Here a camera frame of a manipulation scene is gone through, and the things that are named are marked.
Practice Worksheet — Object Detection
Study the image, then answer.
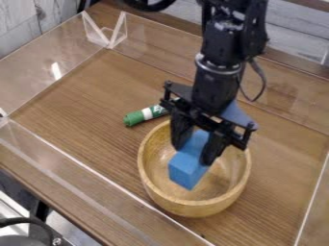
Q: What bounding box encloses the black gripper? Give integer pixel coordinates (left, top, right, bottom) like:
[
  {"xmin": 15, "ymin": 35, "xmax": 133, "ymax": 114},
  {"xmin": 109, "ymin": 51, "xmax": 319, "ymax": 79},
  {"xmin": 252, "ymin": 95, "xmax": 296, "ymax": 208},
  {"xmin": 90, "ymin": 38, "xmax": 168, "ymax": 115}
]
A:
[{"xmin": 161, "ymin": 54, "xmax": 260, "ymax": 166}]

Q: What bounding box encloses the blue foam block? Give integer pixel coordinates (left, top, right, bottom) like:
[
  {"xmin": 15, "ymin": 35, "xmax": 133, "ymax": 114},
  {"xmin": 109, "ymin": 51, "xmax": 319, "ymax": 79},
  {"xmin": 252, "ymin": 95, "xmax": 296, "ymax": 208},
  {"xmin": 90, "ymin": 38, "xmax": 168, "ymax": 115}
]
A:
[{"xmin": 169, "ymin": 130, "xmax": 209, "ymax": 190}]

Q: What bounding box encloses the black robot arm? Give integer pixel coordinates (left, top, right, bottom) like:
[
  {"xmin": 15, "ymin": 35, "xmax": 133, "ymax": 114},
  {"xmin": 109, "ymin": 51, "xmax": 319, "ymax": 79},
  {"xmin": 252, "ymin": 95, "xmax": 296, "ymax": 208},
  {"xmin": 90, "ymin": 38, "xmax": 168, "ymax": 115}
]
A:
[{"xmin": 161, "ymin": 0, "xmax": 269, "ymax": 165}]

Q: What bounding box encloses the brown wooden bowl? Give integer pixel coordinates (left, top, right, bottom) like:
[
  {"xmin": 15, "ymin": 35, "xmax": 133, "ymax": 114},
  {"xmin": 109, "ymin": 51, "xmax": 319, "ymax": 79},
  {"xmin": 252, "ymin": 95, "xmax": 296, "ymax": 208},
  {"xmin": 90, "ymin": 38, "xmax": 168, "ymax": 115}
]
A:
[{"xmin": 138, "ymin": 122, "xmax": 252, "ymax": 218}]

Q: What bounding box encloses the green Expo marker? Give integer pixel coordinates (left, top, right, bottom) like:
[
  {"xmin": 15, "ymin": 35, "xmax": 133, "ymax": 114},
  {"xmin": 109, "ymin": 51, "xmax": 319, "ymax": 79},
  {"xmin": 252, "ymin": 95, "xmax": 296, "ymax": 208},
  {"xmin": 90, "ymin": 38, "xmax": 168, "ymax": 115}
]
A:
[{"xmin": 124, "ymin": 105, "xmax": 169, "ymax": 127}]

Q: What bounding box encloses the black metal table leg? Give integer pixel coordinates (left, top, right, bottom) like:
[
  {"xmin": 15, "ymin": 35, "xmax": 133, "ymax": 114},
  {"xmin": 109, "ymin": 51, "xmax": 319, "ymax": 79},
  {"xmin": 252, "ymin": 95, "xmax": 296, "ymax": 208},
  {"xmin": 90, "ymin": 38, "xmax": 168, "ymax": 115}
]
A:
[{"xmin": 35, "ymin": 201, "xmax": 50, "ymax": 222}]

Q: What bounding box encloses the clear acrylic barrier wall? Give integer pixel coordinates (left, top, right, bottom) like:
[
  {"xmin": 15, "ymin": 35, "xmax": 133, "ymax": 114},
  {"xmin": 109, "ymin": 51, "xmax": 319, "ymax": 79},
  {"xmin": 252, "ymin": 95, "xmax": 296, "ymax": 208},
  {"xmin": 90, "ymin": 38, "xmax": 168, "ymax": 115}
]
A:
[{"xmin": 0, "ymin": 109, "xmax": 214, "ymax": 246}]

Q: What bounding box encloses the clear acrylic corner bracket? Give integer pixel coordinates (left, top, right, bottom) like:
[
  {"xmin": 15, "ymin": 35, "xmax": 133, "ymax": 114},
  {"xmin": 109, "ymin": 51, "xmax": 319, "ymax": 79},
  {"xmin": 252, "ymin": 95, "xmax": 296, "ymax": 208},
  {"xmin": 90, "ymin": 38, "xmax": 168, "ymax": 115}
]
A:
[{"xmin": 82, "ymin": 12, "xmax": 128, "ymax": 50}]

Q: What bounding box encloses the black cable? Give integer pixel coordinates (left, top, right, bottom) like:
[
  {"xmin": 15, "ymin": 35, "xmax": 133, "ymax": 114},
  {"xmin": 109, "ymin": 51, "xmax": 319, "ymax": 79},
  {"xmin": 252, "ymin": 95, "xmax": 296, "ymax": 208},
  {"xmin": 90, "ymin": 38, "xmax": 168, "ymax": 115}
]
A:
[{"xmin": 0, "ymin": 216, "xmax": 53, "ymax": 246}]

